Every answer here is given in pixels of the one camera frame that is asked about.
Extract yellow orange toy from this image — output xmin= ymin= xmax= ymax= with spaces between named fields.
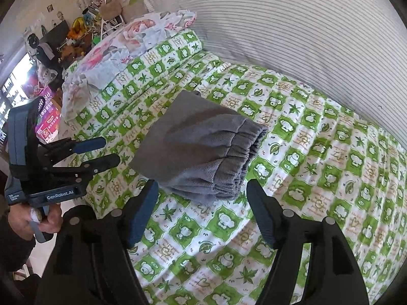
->
xmin=68 ymin=17 xmax=93 ymax=39

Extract person's left forearm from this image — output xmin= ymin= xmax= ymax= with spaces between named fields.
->
xmin=0 ymin=210 xmax=37 ymax=270

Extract white striped cloth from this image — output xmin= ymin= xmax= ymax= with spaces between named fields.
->
xmin=143 ymin=0 xmax=407 ymax=153

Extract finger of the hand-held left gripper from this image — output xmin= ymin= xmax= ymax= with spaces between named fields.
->
xmin=48 ymin=153 xmax=121 ymax=179
xmin=38 ymin=136 xmax=107 ymax=159

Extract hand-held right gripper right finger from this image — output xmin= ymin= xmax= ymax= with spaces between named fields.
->
xmin=246 ymin=179 xmax=371 ymax=305

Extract grey pants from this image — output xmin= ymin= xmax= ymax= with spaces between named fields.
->
xmin=129 ymin=90 xmax=269 ymax=202

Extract beige tote bag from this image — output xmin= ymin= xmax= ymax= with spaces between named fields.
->
xmin=100 ymin=0 xmax=123 ymax=18

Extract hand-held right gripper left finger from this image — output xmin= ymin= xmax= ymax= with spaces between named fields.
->
xmin=33 ymin=179 xmax=159 ymax=305

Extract floral quilt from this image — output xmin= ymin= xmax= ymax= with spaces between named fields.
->
xmin=60 ymin=10 xmax=198 ymax=121

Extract purple printed box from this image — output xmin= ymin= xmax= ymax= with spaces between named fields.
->
xmin=34 ymin=86 xmax=62 ymax=145

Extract black bag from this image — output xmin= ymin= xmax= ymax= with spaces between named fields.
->
xmin=27 ymin=33 xmax=56 ymax=67

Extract person's left hand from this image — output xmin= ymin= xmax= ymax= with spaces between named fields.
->
xmin=7 ymin=203 xmax=65 ymax=240

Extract green checked printed bed sheet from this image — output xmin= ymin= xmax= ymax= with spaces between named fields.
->
xmin=62 ymin=28 xmax=407 ymax=305

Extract dark cabinet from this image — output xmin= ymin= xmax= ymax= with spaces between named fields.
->
xmin=41 ymin=21 xmax=70 ymax=43

